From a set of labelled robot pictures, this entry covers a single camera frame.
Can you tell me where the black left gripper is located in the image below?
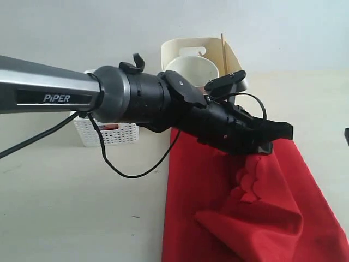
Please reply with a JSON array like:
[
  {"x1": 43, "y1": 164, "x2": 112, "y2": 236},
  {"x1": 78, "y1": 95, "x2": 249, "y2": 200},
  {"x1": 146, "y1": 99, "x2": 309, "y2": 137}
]
[{"x1": 177, "y1": 70, "x2": 293, "y2": 154}]

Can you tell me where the pale green ceramic bowl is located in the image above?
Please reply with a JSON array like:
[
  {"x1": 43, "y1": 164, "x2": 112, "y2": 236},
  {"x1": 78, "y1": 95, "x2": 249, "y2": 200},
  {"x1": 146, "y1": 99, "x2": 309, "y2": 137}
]
[{"x1": 164, "y1": 56, "x2": 219, "y2": 87}]

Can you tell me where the red scalloped table cloth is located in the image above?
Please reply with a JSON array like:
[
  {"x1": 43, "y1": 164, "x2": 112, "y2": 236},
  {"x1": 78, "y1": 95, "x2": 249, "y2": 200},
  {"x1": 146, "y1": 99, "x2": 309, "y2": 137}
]
[{"x1": 161, "y1": 129, "x2": 348, "y2": 261}]

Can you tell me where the red sausage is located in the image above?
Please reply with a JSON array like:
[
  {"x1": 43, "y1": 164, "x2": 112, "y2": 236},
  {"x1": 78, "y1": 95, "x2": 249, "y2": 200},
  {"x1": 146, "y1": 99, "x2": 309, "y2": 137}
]
[{"x1": 99, "y1": 124, "x2": 119, "y2": 130}]

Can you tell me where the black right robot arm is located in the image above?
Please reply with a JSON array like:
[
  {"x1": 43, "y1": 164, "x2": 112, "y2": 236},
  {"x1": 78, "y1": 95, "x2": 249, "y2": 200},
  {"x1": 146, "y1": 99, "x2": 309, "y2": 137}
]
[{"x1": 344, "y1": 128, "x2": 349, "y2": 145}]

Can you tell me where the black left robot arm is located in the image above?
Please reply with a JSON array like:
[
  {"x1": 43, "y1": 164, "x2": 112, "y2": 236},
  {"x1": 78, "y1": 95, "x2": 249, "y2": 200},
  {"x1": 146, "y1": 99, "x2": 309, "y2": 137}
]
[{"x1": 1, "y1": 54, "x2": 293, "y2": 154}]

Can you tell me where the cream plastic bin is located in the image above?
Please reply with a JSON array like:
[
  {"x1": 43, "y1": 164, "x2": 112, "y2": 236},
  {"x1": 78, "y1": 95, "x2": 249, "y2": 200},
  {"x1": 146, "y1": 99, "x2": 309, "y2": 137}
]
[{"x1": 160, "y1": 37, "x2": 242, "y2": 90}]

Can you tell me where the white perforated plastic basket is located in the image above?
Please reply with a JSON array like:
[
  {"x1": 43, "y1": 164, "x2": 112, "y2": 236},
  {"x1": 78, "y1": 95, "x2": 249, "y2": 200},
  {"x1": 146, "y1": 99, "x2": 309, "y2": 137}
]
[{"x1": 73, "y1": 69, "x2": 139, "y2": 147}]

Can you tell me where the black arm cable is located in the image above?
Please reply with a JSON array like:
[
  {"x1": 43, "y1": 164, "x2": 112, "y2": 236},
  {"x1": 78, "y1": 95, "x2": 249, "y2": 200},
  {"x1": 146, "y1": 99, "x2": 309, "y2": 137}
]
[{"x1": 0, "y1": 91, "x2": 268, "y2": 180}]

